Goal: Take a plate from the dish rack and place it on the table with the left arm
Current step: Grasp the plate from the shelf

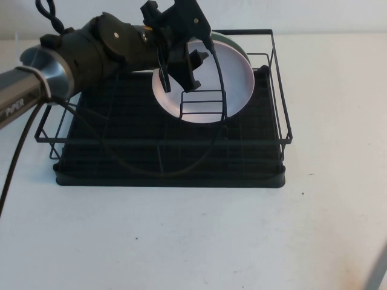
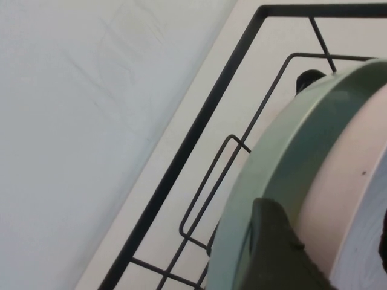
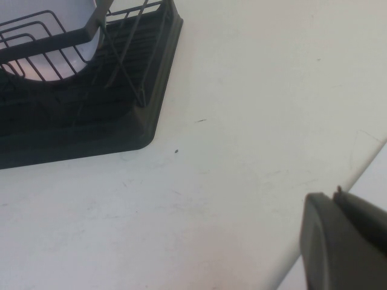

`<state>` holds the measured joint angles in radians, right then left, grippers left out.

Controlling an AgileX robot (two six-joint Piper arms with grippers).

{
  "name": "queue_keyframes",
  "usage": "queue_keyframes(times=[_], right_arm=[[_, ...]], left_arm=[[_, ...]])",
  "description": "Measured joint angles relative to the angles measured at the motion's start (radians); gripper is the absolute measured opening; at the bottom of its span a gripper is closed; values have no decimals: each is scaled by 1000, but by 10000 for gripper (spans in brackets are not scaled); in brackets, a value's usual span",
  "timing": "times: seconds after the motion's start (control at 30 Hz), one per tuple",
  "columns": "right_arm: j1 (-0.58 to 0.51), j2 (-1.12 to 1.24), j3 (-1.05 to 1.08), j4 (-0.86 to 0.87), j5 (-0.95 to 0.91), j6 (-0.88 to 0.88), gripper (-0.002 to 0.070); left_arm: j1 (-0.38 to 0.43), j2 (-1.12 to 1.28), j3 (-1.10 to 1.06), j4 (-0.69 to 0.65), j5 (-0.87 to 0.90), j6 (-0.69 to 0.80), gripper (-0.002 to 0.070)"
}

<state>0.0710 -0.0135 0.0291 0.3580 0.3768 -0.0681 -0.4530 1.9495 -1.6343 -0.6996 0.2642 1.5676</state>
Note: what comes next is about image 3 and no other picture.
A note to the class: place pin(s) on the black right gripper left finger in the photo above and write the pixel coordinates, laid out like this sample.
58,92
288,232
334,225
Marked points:
338,253

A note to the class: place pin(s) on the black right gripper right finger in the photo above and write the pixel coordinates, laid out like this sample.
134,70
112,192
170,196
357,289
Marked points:
366,216

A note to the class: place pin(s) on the black dish drying rack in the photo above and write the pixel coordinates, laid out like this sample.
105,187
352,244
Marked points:
121,142

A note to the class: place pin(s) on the white plate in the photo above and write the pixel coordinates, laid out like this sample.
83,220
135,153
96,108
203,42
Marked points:
75,15

